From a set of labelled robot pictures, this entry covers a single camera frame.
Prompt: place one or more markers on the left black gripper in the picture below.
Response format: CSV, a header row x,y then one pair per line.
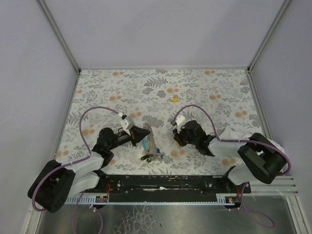
x,y
134,136

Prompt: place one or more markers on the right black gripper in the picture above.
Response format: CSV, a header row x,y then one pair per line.
x,y
179,138

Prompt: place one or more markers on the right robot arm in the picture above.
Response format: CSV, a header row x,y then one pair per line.
x,y
262,161

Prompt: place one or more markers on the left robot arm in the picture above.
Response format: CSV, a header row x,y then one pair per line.
x,y
57,182

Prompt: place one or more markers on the white cloth cover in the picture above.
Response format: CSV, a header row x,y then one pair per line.
x,y
230,136

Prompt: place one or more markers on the floral table mat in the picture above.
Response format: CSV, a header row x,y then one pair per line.
x,y
216,99

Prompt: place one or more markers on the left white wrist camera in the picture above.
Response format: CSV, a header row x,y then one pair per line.
x,y
127,123

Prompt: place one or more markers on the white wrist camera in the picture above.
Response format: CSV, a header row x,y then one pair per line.
x,y
127,123
179,122

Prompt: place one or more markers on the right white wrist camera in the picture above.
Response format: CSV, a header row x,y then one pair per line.
x,y
179,122

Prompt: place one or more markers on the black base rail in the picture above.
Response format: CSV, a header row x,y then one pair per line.
x,y
166,189

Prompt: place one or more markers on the white slotted cable duct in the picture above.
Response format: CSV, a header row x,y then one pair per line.
x,y
88,199

